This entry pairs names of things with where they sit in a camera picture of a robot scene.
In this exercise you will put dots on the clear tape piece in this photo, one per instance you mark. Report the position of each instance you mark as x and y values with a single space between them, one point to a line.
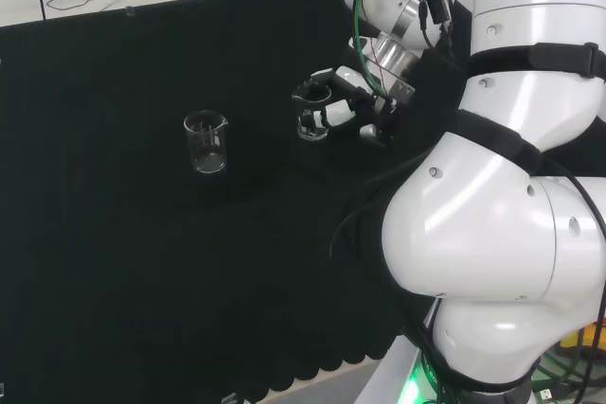
129 11
2 390
229 399

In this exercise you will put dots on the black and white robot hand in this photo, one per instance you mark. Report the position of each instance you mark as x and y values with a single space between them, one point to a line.
379 115

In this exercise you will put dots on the clear glass beaker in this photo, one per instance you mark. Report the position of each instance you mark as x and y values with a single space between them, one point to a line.
312 136
208 165

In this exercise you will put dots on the black bench cloth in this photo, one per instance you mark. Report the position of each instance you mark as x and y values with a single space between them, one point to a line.
118 257

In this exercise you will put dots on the yellow stop button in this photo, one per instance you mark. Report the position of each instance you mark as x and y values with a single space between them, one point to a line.
584 338

